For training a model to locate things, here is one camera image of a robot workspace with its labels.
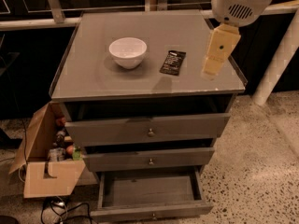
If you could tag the grey middle drawer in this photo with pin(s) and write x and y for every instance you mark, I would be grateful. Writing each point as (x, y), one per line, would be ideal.
(138, 160)

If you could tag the grey drawer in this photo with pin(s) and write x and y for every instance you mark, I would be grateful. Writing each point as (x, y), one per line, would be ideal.
(146, 130)
(150, 194)
(138, 160)

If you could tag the green item in box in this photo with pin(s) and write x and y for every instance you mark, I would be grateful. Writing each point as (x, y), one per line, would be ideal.
(76, 154)

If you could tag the dark snack packet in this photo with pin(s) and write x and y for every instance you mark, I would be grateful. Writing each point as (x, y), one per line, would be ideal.
(173, 62)

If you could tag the silver can in box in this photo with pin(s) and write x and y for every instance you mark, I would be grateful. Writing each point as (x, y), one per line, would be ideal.
(57, 154)

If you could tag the dark bottle in box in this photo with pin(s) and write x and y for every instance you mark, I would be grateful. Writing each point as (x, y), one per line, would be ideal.
(60, 135)

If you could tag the metal railing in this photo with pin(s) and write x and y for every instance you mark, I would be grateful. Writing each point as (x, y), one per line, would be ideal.
(37, 14)

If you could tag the white ceramic bowl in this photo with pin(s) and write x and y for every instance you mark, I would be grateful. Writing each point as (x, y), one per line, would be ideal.
(128, 52)

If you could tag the red round item in box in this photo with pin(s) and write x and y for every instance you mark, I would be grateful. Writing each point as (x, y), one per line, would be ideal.
(70, 150)

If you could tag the white diagonal post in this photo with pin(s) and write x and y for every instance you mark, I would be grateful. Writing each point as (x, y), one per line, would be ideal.
(283, 55)

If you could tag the grey drawer cabinet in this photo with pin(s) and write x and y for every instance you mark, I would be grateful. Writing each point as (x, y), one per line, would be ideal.
(91, 86)

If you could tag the open cardboard box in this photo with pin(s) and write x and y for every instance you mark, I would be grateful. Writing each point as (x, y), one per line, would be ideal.
(45, 178)

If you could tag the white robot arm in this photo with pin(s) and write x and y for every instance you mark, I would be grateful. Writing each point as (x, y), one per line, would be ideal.
(231, 14)

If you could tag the grey bottom drawer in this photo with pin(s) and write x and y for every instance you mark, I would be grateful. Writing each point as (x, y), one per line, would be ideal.
(150, 194)

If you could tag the grey top drawer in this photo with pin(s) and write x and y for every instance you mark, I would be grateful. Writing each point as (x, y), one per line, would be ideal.
(146, 130)

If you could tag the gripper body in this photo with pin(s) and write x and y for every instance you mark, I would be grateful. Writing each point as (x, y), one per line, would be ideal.
(234, 7)

